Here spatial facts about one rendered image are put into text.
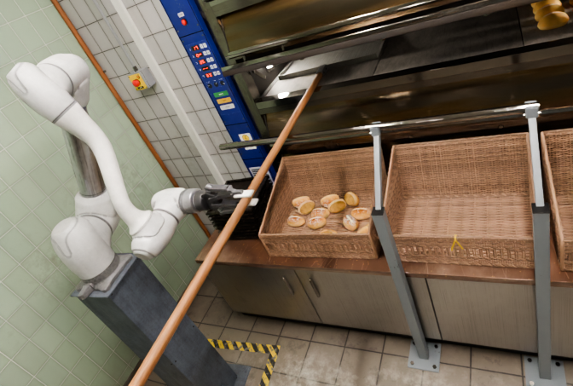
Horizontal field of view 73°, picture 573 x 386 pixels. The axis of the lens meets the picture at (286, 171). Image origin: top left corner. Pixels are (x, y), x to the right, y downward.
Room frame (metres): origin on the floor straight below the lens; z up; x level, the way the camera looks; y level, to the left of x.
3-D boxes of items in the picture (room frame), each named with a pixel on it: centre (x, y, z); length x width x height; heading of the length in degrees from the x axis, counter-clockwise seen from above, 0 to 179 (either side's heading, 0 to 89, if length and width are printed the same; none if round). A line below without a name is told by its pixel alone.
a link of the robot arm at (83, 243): (1.33, 0.84, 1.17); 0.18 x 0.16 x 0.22; 170
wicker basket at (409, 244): (1.17, -0.59, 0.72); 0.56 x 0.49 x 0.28; 54
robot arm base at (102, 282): (1.30, 0.85, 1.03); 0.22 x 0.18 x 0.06; 149
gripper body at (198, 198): (1.19, 0.29, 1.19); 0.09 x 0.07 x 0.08; 56
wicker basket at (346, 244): (1.52, -0.11, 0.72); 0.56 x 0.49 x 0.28; 56
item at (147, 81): (2.23, 0.51, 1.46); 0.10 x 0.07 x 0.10; 55
